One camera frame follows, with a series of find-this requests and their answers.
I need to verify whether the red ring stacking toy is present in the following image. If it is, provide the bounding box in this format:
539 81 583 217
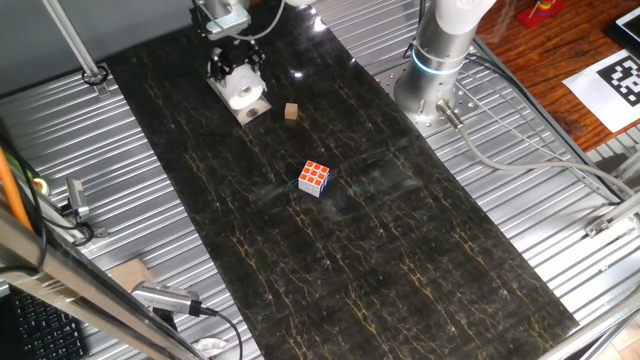
516 0 567 30

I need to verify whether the white tablet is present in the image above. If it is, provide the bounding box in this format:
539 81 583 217
602 4 640 49

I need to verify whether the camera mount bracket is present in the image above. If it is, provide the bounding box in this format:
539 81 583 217
29 184 110 246

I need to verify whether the brown wooden desk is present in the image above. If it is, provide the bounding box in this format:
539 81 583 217
474 0 640 154

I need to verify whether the crumpled white tissue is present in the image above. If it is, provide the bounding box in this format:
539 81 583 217
192 337 231 359

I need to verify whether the black camera cable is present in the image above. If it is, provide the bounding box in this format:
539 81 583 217
198 305 245 360

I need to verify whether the thick grey cable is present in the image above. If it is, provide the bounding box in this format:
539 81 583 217
435 98 640 201

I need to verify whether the orange white puzzle cube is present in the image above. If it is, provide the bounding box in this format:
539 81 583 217
297 159 331 199

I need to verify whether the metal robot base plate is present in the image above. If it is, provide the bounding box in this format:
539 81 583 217
372 59 484 139

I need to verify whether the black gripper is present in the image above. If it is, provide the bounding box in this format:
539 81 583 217
208 38 266 84

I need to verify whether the black marble mat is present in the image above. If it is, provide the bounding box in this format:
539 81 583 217
104 0 581 360

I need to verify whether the small silver camera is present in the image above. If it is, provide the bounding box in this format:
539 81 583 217
65 177 91 219

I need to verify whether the yellow red round button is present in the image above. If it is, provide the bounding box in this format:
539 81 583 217
31 176 52 198

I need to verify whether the orange pole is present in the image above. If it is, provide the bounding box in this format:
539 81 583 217
0 147 34 234

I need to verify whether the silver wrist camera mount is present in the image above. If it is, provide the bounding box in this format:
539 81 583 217
204 7 251 41

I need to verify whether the white fiducial tag sheet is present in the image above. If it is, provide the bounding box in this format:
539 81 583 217
562 48 640 134

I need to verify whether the large silver camera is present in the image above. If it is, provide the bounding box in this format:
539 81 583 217
130 280 205 317

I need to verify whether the aluminium corner bracket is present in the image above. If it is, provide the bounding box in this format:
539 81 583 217
583 192 640 239

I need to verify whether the aluminium frame bar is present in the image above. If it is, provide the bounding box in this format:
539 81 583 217
0 202 206 360
537 287 640 360

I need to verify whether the black keyboard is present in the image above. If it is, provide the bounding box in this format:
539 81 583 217
9 289 89 360

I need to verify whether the aluminium camera pole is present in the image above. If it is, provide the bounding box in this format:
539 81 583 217
40 0 111 97

